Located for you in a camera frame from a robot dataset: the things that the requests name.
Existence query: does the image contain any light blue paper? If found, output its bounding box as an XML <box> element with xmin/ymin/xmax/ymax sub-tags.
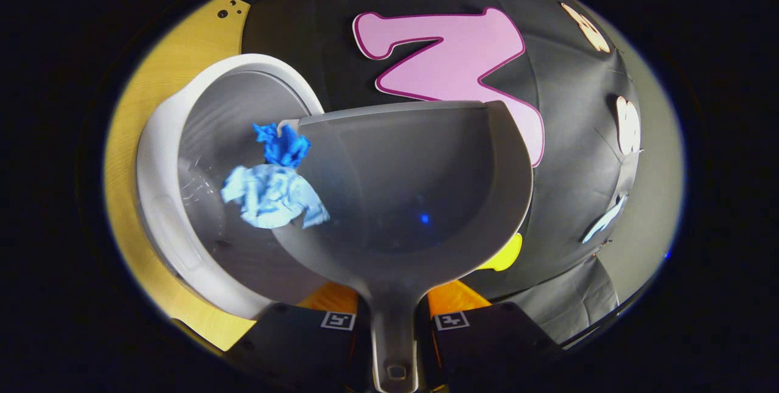
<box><xmin>220</xmin><ymin>164</ymin><xmax>330</xmax><ymax>229</ymax></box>

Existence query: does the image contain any black backdrop cloth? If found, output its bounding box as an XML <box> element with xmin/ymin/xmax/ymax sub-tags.
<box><xmin>240</xmin><ymin>0</ymin><xmax>643</xmax><ymax>345</ymax></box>

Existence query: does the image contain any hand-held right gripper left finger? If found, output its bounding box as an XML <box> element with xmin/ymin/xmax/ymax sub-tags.
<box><xmin>230</xmin><ymin>282</ymin><xmax>373</xmax><ymax>391</ymax></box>

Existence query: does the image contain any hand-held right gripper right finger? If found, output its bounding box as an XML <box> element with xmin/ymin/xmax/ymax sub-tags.
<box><xmin>419</xmin><ymin>280</ymin><xmax>565</xmax><ymax>391</ymax></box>

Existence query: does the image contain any dark blue paper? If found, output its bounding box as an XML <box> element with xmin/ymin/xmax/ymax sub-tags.
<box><xmin>253</xmin><ymin>122</ymin><xmax>311</xmax><ymax>169</ymax></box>

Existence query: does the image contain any grey dustpan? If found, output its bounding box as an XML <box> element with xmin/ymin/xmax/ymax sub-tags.
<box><xmin>271</xmin><ymin>100</ymin><xmax>534</xmax><ymax>393</ymax></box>

